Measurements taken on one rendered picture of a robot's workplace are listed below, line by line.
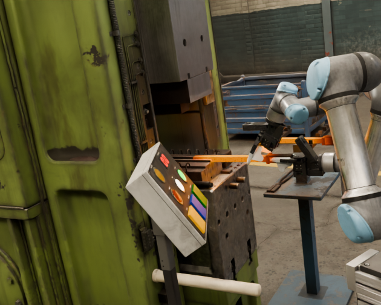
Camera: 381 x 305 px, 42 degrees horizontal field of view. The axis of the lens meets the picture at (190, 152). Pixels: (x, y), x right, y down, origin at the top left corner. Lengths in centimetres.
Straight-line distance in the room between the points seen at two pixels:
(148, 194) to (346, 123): 59
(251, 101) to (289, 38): 450
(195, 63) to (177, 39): 16
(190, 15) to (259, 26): 872
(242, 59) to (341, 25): 230
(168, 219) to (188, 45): 81
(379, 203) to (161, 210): 61
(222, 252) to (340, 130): 90
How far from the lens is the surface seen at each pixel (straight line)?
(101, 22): 181
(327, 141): 247
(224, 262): 218
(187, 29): 203
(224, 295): 225
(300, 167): 201
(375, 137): 180
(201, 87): 209
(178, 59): 194
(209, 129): 245
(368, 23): 980
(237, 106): 619
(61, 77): 202
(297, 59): 1044
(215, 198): 206
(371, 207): 145
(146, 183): 144
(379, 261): 164
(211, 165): 215
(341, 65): 150
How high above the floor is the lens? 161
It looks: 15 degrees down
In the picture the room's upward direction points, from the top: 9 degrees counter-clockwise
